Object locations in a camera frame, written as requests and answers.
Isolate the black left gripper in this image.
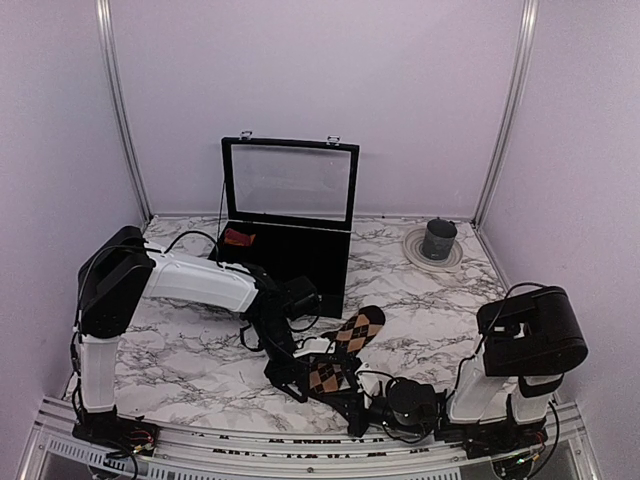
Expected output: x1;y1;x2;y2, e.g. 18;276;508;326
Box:
251;316;310;402

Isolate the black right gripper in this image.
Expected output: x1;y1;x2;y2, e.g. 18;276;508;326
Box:
325;386;429;437

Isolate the brown argyle sock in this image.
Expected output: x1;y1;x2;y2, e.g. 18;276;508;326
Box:
309;305;386;395

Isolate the maroon striped sock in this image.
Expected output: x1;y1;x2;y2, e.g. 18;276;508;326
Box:
223;228;256;248

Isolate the black display case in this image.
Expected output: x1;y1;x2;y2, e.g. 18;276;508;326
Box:
209;134;360;318

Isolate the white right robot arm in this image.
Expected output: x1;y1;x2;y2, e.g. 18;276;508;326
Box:
307;282;588;458

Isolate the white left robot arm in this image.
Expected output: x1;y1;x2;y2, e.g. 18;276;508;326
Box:
70;226;319;446

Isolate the beige ceramic plate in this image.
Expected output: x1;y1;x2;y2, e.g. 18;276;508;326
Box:
402;226;463;272

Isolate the dark grey ceramic mug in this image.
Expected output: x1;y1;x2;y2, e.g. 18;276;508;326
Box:
421;217;457;261

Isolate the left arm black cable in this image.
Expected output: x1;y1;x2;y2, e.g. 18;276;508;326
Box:
164;229;241;271

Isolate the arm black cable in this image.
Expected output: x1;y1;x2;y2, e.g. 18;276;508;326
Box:
449;282;546;401
164;229;241;271

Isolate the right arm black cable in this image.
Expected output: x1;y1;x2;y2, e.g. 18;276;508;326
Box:
449;282;546;401

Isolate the aluminium front rail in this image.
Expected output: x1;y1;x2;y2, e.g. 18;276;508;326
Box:
17;398;600;479

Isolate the right aluminium corner post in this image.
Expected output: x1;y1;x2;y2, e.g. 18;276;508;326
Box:
473;0;540;229

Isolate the aluminium corner post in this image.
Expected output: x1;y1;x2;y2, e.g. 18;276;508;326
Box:
95;0;153;225
473;0;540;229

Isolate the left aluminium corner post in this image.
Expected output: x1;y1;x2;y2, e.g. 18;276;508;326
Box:
95;0;153;225

